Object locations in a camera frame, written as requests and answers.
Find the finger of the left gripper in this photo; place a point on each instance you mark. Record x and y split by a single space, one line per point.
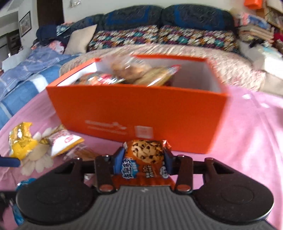
9 162

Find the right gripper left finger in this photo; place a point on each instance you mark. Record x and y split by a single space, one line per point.
105 167

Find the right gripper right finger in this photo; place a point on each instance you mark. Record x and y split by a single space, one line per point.
182 166

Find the chocolate chip cookie packet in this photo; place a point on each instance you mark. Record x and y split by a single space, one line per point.
143 164

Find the blue snack packet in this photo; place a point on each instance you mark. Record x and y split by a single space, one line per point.
24 183

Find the yellow snack packet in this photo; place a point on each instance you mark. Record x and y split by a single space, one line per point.
21 141

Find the white pink snack packet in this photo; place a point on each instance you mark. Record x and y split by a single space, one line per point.
62 141

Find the orange cardboard box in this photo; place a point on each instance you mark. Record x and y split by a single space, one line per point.
187 114

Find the clear bag of pastries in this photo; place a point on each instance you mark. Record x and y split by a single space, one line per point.
128 68

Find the blue striped blanket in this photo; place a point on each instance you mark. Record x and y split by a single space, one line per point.
21 84

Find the cream pillow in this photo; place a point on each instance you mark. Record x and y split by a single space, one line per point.
79 40

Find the right floral cushion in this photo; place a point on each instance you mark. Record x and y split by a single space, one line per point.
222 40

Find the floral cushion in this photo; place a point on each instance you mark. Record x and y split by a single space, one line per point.
135 36
222 40

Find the left floral cushion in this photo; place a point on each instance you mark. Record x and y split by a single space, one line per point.
135 36

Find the dark blue sofa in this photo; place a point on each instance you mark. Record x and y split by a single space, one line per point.
190 16

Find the stack of books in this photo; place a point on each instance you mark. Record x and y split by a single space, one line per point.
250 27

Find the framed wall picture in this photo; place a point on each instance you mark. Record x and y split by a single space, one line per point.
25 24

